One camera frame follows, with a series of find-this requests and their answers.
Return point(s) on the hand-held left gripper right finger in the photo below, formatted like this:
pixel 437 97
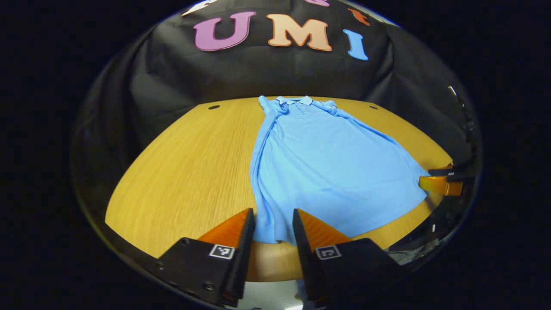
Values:
pixel 303 254

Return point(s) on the light blue polo T-shirt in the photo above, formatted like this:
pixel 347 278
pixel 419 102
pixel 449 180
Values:
pixel 327 172

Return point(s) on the black backdrop cloth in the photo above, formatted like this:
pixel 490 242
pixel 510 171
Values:
pixel 258 73

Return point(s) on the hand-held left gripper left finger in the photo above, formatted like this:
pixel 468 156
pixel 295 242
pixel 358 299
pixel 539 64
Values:
pixel 245 245

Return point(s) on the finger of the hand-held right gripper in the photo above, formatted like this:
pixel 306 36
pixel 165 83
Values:
pixel 441 186

